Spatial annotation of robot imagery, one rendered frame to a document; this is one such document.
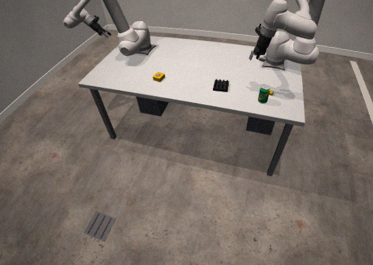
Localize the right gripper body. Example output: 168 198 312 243
84 15 106 36

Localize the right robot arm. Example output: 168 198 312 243
63 0 155 56

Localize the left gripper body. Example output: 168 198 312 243
253 24 278 55

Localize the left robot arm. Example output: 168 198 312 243
259 0 325 70

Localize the green drink can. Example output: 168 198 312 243
258 84 270 104

